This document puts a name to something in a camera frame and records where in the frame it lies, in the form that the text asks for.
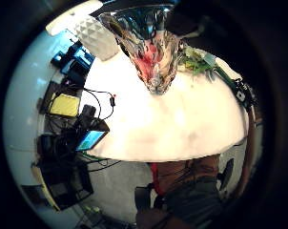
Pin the green leafy flower stems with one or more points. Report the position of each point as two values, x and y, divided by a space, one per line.
196 62

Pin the white faceted vase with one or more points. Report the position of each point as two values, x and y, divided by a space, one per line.
98 39

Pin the yellow pad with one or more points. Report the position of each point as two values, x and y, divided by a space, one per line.
64 105

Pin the phone with blue screen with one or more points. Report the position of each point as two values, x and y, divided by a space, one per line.
90 140

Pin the the person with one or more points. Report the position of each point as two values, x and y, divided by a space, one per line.
188 194

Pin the black equipment cart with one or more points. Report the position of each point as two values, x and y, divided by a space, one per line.
63 171

